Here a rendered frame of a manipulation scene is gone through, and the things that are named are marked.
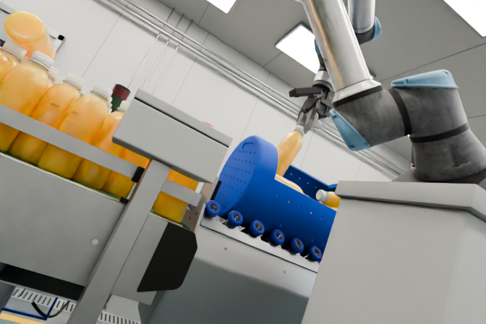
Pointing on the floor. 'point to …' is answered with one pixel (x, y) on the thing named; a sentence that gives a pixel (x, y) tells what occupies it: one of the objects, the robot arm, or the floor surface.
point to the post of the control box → (120, 244)
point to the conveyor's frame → (79, 239)
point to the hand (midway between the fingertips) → (301, 130)
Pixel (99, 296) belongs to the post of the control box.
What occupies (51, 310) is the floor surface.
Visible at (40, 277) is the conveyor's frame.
